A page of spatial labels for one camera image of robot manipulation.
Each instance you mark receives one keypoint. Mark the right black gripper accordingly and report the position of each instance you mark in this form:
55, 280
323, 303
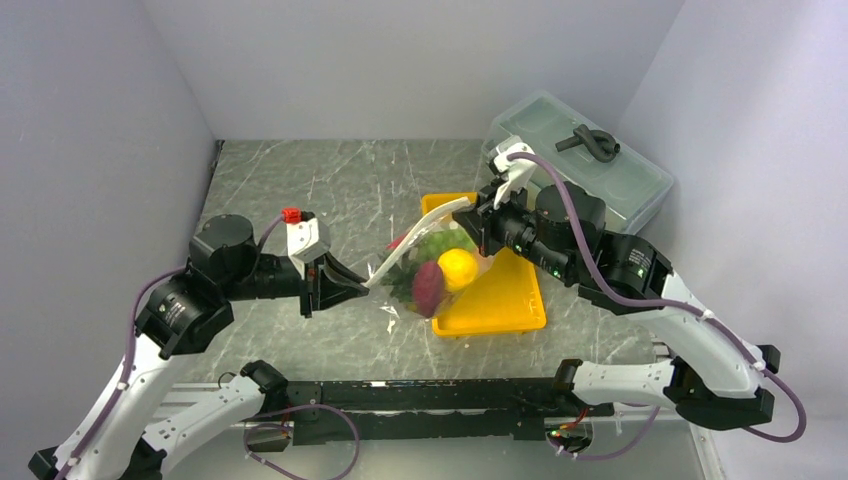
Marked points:
482, 222

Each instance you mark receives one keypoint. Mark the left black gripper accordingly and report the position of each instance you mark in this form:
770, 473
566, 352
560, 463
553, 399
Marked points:
329, 282

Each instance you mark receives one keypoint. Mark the green toy grapes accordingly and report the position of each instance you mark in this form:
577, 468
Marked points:
432, 244

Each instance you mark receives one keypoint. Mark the yellow toy lemon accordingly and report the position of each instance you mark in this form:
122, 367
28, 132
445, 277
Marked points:
459, 268

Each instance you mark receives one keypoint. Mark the clear zip top bag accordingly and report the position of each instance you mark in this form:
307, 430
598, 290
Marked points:
438, 218

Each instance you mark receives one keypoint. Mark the red toy chili pepper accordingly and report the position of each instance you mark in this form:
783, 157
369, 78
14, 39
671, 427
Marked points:
396, 242

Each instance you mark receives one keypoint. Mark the purple toy sweet potato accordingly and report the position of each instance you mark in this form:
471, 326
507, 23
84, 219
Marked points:
428, 288

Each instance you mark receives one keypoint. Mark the yellow plastic tray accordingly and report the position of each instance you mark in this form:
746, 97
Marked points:
506, 300

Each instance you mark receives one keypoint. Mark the orange toy pineapple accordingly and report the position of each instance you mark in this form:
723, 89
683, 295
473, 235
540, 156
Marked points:
399, 279

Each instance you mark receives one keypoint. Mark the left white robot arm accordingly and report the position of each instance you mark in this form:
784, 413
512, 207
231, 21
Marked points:
174, 320

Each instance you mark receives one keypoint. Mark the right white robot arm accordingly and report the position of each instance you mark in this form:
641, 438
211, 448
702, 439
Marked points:
710, 382

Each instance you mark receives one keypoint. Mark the green translucent storage box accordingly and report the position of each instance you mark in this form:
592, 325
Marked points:
632, 187

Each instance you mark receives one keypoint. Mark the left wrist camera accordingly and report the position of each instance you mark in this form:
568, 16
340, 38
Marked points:
308, 237

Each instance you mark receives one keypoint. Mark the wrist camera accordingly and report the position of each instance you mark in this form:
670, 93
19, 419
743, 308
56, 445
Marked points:
308, 237
514, 165

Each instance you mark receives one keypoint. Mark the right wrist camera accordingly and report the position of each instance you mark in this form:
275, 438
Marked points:
514, 165

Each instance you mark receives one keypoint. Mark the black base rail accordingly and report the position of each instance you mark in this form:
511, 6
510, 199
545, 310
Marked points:
522, 409

